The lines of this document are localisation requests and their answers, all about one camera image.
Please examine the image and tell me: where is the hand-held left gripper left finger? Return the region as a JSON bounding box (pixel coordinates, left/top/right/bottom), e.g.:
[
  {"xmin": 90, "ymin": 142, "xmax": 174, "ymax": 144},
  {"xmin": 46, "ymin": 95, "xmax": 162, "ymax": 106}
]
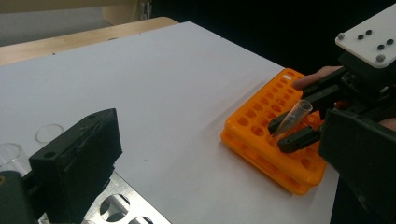
[{"xmin": 28, "ymin": 107, "xmax": 123, "ymax": 224}]

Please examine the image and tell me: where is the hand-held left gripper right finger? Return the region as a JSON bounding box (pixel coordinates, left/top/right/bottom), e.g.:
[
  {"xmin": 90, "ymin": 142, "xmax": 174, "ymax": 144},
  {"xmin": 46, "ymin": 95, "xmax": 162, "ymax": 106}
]
[{"xmin": 318, "ymin": 107, "xmax": 396, "ymax": 224}]

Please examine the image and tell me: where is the orange plastic test tube rack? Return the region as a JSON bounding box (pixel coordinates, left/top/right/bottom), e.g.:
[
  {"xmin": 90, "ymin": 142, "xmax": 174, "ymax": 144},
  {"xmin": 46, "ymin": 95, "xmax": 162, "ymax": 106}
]
[{"xmin": 219, "ymin": 67, "xmax": 329, "ymax": 197}]

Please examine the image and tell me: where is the metal test tube rack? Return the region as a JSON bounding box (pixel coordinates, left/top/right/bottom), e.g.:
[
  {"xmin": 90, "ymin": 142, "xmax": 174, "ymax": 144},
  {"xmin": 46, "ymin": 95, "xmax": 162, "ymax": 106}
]
[{"xmin": 36, "ymin": 171, "xmax": 172, "ymax": 224}]

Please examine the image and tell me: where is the black curtain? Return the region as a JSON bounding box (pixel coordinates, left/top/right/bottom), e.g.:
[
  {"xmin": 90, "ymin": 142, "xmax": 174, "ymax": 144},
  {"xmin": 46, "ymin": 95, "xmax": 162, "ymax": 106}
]
[{"xmin": 148, "ymin": 0, "xmax": 396, "ymax": 77}]

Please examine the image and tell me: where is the white table mat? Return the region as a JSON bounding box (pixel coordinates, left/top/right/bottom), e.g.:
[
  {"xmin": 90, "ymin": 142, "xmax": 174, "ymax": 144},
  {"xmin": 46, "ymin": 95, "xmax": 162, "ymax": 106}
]
[{"xmin": 0, "ymin": 21, "xmax": 340, "ymax": 224}]

